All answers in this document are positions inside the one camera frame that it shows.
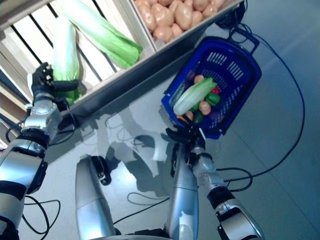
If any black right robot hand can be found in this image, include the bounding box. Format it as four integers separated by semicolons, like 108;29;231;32
166;123;207;146

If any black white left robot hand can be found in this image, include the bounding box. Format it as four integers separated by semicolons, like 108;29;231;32
31;61;80;101

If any green white napa cabbage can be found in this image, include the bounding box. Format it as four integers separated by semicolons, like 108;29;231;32
59;0;144;69
51;17;85;105
173;76;218;116

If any blue plastic shopping basket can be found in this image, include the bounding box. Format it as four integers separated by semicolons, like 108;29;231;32
161;26;263;140

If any dark green cucumber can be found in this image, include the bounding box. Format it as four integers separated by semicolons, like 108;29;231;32
192;111;205;125

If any green bell pepper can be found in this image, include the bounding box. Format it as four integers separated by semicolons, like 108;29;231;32
204;92;221;106

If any silver right robot leg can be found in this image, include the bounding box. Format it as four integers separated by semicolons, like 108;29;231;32
166;143;201;240

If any silver robot leg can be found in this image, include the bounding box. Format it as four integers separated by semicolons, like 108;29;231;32
166;143;201;240
74;154;118;240

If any wooden slatted crate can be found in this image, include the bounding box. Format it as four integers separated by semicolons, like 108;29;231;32
129;0;247;52
0;0;157;106

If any wooden display shelf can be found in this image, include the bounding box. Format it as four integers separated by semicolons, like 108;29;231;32
0;0;248;118

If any silver left robot leg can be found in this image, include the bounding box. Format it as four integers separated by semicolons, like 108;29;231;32
74;154;118;240

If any grey robot torso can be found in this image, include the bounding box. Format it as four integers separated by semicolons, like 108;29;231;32
88;228;171;240

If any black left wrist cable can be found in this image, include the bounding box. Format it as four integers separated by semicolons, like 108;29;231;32
53;97;77;133

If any thin black floor cable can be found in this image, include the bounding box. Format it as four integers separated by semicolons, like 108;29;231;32
112;191;172;226

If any long black floor cable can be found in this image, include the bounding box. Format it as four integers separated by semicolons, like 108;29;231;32
214;22;306;191

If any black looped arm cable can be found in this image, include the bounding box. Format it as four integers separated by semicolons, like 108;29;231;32
21;194;62;236

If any black cable coil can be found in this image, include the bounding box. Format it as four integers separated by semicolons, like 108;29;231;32
215;0;248;29

